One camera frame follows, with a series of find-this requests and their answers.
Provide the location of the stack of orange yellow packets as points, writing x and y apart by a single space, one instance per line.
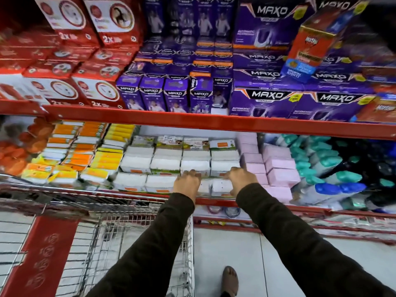
77 151

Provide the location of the stack of large purple boxes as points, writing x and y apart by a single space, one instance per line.
266 74

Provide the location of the person's left forearm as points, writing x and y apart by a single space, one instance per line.
148 253

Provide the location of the orange and blue tilted box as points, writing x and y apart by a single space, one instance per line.
318 43

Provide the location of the person's right fingers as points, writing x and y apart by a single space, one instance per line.
232 174

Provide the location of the stack of small purple boxes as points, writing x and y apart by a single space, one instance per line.
176 64

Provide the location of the person's left fingers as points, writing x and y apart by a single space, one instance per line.
192 176

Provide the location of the small white carton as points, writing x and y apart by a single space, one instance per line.
204 187
221 188

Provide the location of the round clear lid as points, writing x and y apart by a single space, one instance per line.
232 212
214 209

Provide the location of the stack of pink boxes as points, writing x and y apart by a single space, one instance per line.
278 170

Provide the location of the red cart panel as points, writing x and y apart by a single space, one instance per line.
43 256

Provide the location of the person's right hand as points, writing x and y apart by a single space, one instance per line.
242 179

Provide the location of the row of teal capped bottles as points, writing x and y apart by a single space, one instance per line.
321 162

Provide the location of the stack of red white boxes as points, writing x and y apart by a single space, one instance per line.
71 58

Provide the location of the blue capped spray bottle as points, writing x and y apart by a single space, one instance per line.
327 188
354 187

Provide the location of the person's left hand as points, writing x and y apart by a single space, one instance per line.
186 186

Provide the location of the pile of orange pouches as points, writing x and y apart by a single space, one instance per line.
15 154

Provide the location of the red metal shelf rail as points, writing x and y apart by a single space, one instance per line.
198 121
303 209

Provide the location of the person's right forearm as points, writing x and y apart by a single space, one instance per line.
297 247

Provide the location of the group of dark blue bottles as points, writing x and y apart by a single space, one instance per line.
376 163

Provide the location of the row of clear wrapped packets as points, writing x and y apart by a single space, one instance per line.
349 222

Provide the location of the orange red flat box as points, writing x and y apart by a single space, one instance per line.
379 111

